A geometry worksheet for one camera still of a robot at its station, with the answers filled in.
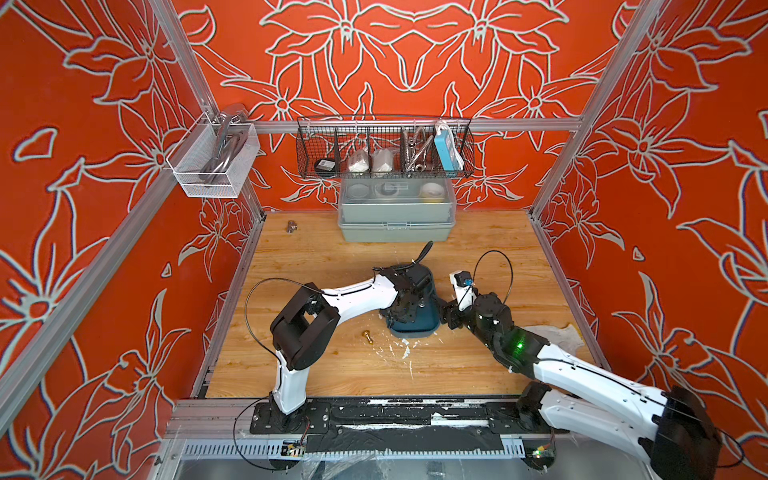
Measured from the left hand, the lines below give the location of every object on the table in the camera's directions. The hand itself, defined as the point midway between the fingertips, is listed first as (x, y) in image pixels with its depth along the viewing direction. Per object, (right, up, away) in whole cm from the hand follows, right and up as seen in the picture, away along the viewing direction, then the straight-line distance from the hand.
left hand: (406, 314), depth 89 cm
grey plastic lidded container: (-2, +33, +13) cm, 35 cm away
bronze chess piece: (-12, -5, -2) cm, 14 cm away
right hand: (+8, +9, -11) cm, 16 cm away
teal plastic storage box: (+6, -2, +1) cm, 7 cm away
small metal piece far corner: (-43, +28, +25) cm, 57 cm away
